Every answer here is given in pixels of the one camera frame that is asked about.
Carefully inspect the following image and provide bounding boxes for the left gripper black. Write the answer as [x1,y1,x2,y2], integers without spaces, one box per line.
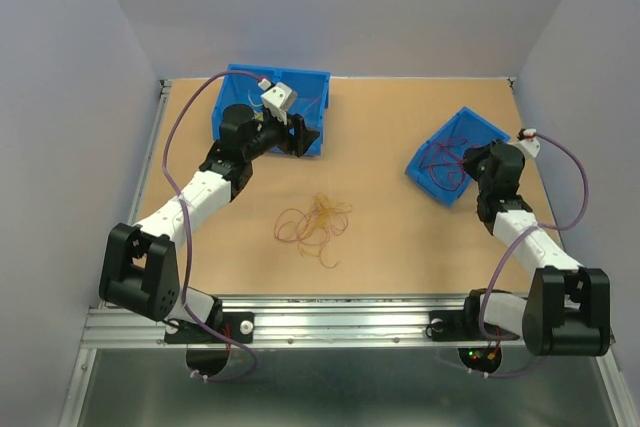
[243,109,320,162]

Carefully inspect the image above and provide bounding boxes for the yellow wires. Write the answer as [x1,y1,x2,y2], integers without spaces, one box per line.
[244,89,266,121]

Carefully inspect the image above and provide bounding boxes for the blue bin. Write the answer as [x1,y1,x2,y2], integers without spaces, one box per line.
[277,68,331,157]
[211,64,281,139]
[405,107,511,207]

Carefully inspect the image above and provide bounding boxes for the pink thin wire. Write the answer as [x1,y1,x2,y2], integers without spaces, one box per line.
[299,95,324,123]

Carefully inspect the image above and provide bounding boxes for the red yellow wire bundle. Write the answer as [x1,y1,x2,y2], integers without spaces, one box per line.
[273,191,354,270]

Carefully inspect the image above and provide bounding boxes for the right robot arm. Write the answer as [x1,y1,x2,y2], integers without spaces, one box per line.
[425,129,612,357]

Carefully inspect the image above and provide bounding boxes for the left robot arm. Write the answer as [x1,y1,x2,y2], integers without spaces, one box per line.
[99,104,320,341]

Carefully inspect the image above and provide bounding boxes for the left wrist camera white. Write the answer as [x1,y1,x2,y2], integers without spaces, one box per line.
[258,78,297,125]

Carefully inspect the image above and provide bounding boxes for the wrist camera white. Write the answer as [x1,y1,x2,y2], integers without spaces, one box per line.
[512,128,541,159]
[258,78,297,125]

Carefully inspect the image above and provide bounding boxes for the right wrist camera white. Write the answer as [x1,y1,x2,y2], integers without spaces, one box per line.
[512,128,541,159]

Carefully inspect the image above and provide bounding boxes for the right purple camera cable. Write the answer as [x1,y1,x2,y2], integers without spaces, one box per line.
[467,131,591,379]

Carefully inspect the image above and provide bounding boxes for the purple camera cable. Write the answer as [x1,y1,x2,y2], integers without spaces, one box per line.
[467,131,591,379]
[162,71,274,383]

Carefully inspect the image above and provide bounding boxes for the aluminium left rail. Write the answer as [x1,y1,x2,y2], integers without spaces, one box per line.
[116,79,172,226]

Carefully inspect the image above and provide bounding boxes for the aluminium rail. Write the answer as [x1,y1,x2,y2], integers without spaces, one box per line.
[80,294,465,350]
[116,79,172,226]

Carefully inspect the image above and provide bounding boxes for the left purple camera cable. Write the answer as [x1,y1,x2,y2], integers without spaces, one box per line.
[162,71,274,383]

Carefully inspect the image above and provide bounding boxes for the aluminium front rail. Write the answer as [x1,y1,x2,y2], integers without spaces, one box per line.
[80,294,465,350]

